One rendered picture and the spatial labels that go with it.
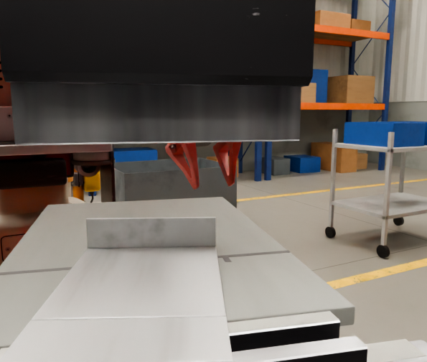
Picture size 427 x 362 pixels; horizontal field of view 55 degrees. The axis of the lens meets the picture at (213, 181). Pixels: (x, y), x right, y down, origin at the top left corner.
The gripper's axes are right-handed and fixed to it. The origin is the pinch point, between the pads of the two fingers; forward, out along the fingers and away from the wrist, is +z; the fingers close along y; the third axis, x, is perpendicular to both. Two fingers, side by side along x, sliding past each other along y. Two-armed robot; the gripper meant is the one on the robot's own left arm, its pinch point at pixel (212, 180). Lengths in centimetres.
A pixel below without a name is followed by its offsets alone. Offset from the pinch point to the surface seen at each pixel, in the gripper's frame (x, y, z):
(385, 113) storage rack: 440, 610, -231
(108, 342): -31.8, -22.5, 15.5
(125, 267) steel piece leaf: -25.2, -19.8, 12.1
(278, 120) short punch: -37.8, -16.4, 9.0
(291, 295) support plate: -31.3, -13.2, 15.5
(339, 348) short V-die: -35.4, -14.5, 17.6
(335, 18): 380, 492, -381
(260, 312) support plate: -32.0, -15.6, 15.8
